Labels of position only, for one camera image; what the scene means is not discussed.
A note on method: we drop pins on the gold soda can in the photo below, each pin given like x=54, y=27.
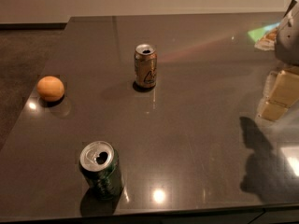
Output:
x=145, y=66

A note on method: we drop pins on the green soda can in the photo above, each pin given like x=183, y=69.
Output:
x=99, y=163

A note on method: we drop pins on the orange ball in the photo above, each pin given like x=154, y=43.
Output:
x=50, y=89

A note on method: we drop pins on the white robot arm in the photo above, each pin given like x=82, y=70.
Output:
x=287, y=39

